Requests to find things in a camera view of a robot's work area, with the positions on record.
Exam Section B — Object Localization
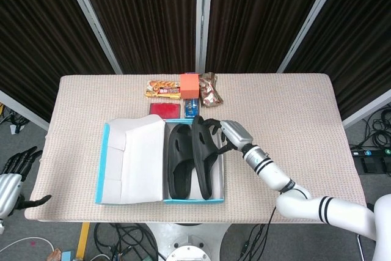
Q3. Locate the red flat case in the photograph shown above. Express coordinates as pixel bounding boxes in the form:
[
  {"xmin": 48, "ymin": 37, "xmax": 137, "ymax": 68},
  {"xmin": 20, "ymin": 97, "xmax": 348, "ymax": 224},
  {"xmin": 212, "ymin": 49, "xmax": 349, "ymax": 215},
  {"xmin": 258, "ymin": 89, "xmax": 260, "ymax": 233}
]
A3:
[{"xmin": 149, "ymin": 103, "xmax": 182, "ymax": 119}]

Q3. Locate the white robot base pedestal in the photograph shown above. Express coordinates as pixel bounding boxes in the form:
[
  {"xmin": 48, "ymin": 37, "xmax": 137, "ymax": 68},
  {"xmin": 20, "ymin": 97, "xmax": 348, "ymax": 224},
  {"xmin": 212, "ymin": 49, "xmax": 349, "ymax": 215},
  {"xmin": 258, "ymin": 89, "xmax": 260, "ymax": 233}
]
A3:
[{"xmin": 143, "ymin": 222, "xmax": 233, "ymax": 261}]

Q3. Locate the dark brown pleated curtain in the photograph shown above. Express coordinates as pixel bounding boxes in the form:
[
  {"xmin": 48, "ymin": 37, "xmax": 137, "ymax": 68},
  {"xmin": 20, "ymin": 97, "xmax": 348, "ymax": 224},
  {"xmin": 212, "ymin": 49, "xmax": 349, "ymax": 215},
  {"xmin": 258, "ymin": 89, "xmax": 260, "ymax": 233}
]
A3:
[
  {"xmin": 283, "ymin": 0, "xmax": 391, "ymax": 120},
  {"xmin": 0, "ymin": 0, "xmax": 115, "ymax": 123},
  {"xmin": 75, "ymin": 0, "xmax": 198, "ymax": 75},
  {"xmin": 205, "ymin": 0, "xmax": 334, "ymax": 74}
]

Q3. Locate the yellow floor tape strip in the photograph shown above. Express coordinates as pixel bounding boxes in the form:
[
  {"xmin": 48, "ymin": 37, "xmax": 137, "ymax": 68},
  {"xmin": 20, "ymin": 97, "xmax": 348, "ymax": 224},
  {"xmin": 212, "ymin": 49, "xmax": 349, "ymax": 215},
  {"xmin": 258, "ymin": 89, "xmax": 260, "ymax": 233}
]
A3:
[{"xmin": 75, "ymin": 222, "xmax": 91, "ymax": 259}]

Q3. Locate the small blue packet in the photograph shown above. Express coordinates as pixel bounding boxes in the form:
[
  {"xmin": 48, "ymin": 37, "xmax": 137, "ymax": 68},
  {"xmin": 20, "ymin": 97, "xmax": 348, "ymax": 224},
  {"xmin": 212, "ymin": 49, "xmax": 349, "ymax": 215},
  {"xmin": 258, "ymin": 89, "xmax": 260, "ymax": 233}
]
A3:
[{"xmin": 184, "ymin": 98, "xmax": 201, "ymax": 118}]

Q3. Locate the black foot pedal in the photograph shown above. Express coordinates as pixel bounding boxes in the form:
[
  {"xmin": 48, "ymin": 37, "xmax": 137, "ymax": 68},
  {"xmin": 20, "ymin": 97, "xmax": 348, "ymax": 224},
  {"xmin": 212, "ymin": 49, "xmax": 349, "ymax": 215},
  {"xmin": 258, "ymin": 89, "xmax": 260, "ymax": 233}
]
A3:
[{"xmin": 361, "ymin": 156, "xmax": 391, "ymax": 177}]

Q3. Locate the small brown object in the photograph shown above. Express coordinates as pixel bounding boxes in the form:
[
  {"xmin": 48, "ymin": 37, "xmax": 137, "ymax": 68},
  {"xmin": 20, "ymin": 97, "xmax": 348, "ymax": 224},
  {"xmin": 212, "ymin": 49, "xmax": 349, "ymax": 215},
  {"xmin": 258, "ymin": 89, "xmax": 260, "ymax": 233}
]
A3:
[{"xmin": 46, "ymin": 248, "xmax": 62, "ymax": 261}]

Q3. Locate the black hanging cable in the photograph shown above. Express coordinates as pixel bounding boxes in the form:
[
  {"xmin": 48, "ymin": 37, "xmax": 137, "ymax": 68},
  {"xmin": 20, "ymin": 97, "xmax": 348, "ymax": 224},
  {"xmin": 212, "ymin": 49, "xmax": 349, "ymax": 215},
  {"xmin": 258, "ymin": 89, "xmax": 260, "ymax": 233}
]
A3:
[{"xmin": 238, "ymin": 205, "xmax": 277, "ymax": 261}]

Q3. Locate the orange cube box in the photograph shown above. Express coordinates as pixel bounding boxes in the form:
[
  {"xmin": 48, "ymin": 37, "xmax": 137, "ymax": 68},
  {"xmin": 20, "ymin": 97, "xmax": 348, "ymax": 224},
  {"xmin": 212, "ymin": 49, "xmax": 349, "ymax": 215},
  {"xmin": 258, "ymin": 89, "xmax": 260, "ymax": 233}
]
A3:
[{"xmin": 179, "ymin": 73, "xmax": 201, "ymax": 100}]

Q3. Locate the light blue cardboard shoe box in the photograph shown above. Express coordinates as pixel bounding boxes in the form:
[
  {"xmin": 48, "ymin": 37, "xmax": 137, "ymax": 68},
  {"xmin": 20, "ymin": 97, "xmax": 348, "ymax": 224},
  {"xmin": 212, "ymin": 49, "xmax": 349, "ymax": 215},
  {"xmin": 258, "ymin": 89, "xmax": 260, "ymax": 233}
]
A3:
[{"xmin": 94, "ymin": 114, "xmax": 225, "ymax": 205}]

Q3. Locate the black cable bundle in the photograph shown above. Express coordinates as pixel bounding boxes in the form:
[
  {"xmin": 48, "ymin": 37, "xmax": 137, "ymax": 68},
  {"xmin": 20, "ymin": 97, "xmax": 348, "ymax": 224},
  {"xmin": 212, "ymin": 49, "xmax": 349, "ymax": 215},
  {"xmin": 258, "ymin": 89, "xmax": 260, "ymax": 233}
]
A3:
[
  {"xmin": 93, "ymin": 222, "xmax": 160, "ymax": 261},
  {"xmin": 349, "ymin": 110, "xmax": 391, "ymax": 149},
  {"xmin": 0, "ymin": 103, "xmax": 32, "ymax": 136}
]

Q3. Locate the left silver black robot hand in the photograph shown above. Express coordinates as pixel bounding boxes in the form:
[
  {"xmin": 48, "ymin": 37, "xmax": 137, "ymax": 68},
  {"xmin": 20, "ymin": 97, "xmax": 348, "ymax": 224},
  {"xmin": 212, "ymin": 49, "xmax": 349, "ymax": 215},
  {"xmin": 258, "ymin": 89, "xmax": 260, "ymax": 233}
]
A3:
[{"xmin": 0, "ymin": 146, "xmax": 52, "ymax": 219}]

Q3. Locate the brown foil snack bag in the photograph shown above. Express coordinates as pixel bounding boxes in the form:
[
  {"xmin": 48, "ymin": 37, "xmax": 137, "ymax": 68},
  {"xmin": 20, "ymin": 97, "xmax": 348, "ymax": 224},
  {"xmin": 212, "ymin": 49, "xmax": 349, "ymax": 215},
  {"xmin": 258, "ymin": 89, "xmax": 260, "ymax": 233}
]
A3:
[{"xmin": 198, "ymin": 72, "xmax": 225, "ymax": 109}]

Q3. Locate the grey partition frame post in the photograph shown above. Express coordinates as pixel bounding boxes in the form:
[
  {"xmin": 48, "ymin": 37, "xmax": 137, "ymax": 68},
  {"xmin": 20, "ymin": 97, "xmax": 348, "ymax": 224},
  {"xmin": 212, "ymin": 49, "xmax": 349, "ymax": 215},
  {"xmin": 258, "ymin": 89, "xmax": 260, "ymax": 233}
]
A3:
[
  {"xmin": 0, "ymin": 89, "xmax": 50, "ymax": 131},
  {"xmin": 195, "ymin": 0, "xmax": 214, "ymax": 74},
  {"xmin": 60, "ymin": 0, "xmax": 123, "ymax": 75},
  {"xmin": 276, "ymin": 0, "xmax": 348, "ymax": 74},
  {"xmin": 342, "ymin": 88, "xmax": 391, "ymax": 130}
]

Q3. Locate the white floor cable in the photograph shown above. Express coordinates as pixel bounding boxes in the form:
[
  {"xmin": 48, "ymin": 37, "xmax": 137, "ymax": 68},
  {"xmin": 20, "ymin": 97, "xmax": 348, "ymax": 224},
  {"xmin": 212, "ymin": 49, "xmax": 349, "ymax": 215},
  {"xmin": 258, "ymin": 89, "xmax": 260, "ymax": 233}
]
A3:
[{"xmin": 0, "ymin": 235, "xmax": 55, "ymax": 254}]

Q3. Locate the yellow snack packet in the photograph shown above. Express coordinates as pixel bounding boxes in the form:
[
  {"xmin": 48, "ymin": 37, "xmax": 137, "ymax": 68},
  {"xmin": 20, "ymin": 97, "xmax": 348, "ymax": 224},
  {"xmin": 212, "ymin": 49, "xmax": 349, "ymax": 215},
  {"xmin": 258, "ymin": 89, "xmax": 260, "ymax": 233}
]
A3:
[{"xmin": 144, "ymin": 79, "xmax": 181, "ymax": 100}]

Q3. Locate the table with beige tablecloth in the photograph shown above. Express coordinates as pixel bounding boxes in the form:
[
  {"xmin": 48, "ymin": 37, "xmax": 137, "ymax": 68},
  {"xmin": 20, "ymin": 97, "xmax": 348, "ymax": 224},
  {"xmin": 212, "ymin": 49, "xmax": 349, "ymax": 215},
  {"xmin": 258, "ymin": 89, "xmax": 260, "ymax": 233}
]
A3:
[{"xmin": 24, "ymin": 73, "xmax": 368, "ymax": 224}]

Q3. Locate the black rubber slipper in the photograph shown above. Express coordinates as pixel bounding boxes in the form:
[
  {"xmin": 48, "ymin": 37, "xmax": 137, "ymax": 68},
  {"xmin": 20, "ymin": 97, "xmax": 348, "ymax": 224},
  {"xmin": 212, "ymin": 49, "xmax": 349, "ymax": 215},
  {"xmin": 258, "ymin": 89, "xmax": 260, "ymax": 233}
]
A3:
[
  {"xmin": 167, "ymin": 123, "xmax": 197, "ymax": 199},
  {"xmin": 191, "ymin": 116, "xmax": 225, "ymax": 201}
]

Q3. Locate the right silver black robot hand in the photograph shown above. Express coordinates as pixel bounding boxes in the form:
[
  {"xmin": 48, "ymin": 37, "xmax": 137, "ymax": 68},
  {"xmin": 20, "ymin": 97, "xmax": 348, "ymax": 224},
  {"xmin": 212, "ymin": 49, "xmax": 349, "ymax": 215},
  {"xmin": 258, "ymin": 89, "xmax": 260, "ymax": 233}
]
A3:
[{"xmin": 203, "ymin": 117, "xmax": 255, "ymax": 155}]

